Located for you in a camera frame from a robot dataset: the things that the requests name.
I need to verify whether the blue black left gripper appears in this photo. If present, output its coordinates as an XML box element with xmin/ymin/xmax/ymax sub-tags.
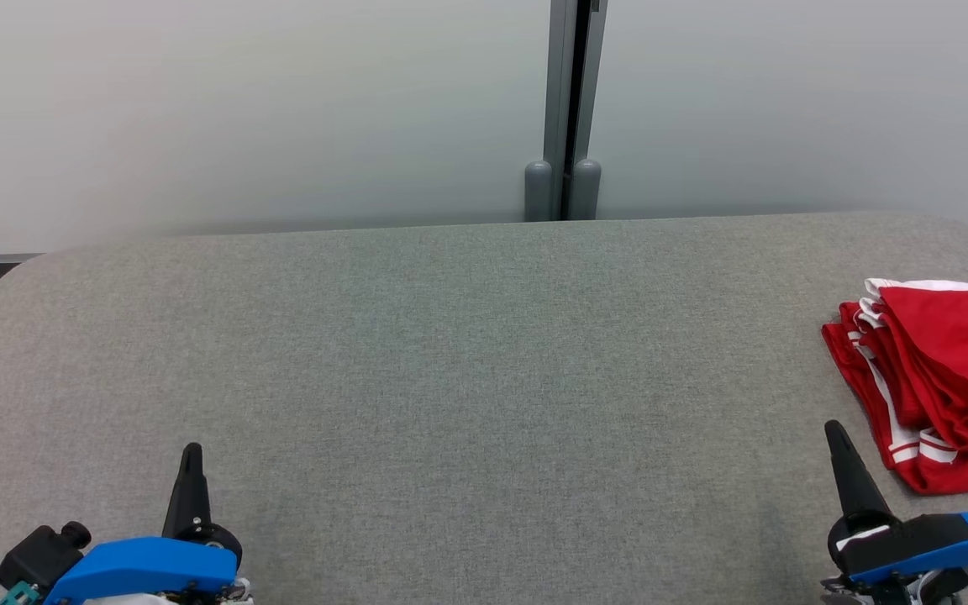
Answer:
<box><xmin>45</xmin><ymin>443</ymin><xmax>254</xmax><ymax>605</ymax></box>

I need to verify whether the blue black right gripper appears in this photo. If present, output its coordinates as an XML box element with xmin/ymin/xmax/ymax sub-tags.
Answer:
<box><xmin>820</xmin><ymin>420</ymin><xmax>968</xmax><ymax>605</ymax></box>

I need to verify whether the grey cylinder bumper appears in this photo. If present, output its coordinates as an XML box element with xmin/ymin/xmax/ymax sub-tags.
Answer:
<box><xmin>524</xmin><ymin>160</ymin><xmax>554</xmax><ymax>222</ymax></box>
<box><xmin>570</xmin><ymin>158</ymin><xmax>602</xmax><ymax>221</ymax></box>

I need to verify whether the red shirt white striped trim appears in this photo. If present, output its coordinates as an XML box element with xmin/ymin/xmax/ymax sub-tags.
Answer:
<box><xmin>822</xmin><ymin>301</ymin><xmax>968</xmax><ymax>497</ymax></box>

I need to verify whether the red shorts white side band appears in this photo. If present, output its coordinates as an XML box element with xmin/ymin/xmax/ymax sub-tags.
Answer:
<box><xmin>858</xmin><ymin>277</ymin><xmax>968</xmax><ymax>459</ymax></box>

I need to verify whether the grey upholstered fabric bench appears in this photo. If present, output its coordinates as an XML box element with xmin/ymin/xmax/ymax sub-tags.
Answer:
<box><xmin>0</xmin><ymin>210</ymin><xmax>968</xmax><ymax>605</ymax></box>

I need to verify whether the grey partition post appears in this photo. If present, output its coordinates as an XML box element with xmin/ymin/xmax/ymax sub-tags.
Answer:
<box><xmin>543</xmin><ymin>0</ymin><xmax>609</xmax><ymax>221</ymax></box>

